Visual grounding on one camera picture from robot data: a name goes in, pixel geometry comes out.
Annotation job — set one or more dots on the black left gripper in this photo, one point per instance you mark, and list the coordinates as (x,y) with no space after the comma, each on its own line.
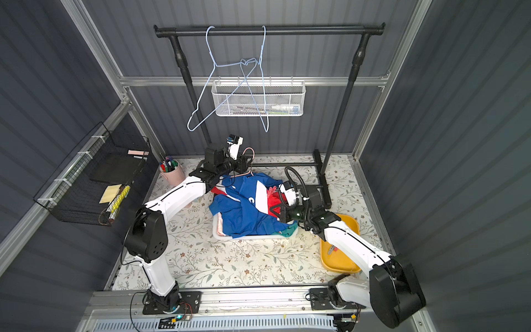
(241,164)

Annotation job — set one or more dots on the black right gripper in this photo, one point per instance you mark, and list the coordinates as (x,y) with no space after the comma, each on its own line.
(294,211)

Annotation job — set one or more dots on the pink wire hanger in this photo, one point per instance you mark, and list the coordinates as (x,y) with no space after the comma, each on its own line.
(249,152)

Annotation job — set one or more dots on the green jacket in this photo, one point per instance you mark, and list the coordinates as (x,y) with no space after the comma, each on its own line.
(290,229)

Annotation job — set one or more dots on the red clothespin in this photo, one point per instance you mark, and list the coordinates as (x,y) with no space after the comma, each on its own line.
(273,197)

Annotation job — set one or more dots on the red white blue jacket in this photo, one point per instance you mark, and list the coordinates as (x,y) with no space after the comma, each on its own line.
(243,205)

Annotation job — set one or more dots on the light blue wire hanger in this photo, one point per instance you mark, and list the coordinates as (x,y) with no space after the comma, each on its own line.
(247,67)

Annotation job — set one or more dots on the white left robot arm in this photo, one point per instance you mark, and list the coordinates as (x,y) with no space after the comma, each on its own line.
(147,238)

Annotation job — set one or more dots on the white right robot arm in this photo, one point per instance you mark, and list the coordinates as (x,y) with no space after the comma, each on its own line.
(392,290)

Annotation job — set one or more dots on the yellow plastic tray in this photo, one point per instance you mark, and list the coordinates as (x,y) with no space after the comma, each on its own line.
(339,262)

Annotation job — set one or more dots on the black clothes rack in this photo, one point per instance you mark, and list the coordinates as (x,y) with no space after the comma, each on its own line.
(364,31)

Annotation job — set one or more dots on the pink pen cup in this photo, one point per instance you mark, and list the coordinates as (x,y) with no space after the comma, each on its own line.
(172,171)

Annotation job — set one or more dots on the white plastic basket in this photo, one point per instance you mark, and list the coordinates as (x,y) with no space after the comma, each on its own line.
(218,233)

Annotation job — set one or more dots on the floral table mat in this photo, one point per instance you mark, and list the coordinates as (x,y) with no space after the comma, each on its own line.
(199,260)

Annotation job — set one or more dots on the yellow sticky notes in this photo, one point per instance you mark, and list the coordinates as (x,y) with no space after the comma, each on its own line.
(110,193)

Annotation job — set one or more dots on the silver mesh wall basket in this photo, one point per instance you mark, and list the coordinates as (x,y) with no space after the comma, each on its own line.
(284,98)

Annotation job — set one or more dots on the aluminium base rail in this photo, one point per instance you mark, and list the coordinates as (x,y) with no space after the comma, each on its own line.
(267,300)

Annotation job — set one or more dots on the black wire wall basket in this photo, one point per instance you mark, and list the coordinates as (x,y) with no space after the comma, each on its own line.
(110,158)

